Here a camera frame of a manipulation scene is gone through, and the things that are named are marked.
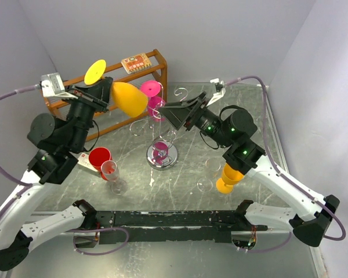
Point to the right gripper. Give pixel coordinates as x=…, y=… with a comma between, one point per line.
x=177, y=112

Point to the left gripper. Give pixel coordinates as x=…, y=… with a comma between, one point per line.
x=97, y=95

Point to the orange wine glass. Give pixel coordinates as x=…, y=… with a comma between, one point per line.
x=229, y=178
x=126, y=97

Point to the pink wine glass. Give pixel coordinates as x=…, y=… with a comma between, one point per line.
x=154, y=91

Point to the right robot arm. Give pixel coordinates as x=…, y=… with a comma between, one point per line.
x=309, y=214

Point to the wooden shelf rack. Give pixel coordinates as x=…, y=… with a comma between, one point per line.
x=114, y=118

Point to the chrome wine glass rack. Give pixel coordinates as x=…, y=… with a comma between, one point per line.
x=161, y=153

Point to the clear wine glass left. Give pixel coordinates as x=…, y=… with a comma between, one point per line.
x=110, y=172

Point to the clear wine glass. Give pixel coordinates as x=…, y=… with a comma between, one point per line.
x=110, y=172
x=209, y=174

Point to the clear wine glass right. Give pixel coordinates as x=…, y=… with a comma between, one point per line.
x=209, y=174

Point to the orange wine glass front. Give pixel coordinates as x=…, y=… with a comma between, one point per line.
x=229, y=178

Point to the orange spiral notebook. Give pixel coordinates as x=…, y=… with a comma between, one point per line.
x=136, y=63

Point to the red plastic cup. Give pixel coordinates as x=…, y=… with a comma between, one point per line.
x=98, y=156

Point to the white card box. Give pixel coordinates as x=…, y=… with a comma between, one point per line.
x=84, y=164

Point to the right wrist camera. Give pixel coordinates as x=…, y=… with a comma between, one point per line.
x=220, y=89

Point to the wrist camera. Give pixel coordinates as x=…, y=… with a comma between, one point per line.
x=220, y=89
x=52, y=85

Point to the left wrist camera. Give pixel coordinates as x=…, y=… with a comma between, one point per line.
x=52, y=85

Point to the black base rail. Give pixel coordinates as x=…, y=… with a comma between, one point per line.
x=218, y=226

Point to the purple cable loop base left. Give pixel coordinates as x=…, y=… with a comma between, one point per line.
x=118, y=245

